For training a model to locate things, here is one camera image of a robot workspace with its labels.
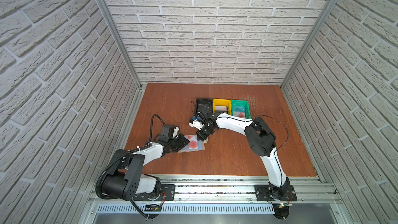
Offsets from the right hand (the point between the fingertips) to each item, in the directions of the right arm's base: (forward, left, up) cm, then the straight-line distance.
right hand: (198, 137), depth 92 cm
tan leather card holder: (-6, -1, +1) cm, 6 cm away
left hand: (-2, +5, +2) cm, 6 cm away
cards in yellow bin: (+19, -17, +2) cm, 26 cm away
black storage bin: (+23, -6, +1) cm, 24 cm away
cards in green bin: (+16, -29, +1) cm, 33 cm away
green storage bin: (+27, -35, -3) cm, 44 cm away
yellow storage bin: (+22, -14, +5) cm, 27 cm away
